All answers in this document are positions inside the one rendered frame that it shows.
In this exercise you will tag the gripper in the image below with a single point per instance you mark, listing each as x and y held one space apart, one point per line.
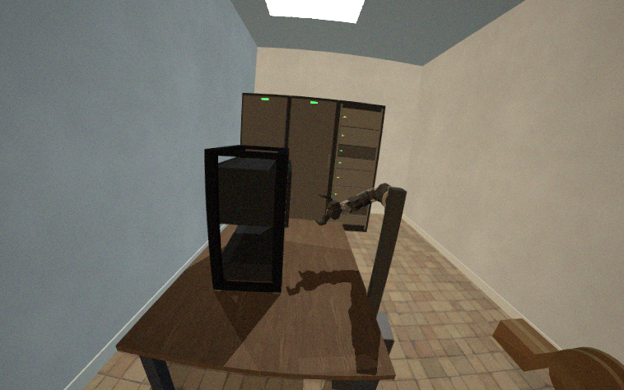
333 210

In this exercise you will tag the black server rack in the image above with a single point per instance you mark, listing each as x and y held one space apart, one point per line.
242 194

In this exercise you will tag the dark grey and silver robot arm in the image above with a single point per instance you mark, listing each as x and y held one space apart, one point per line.
366 197

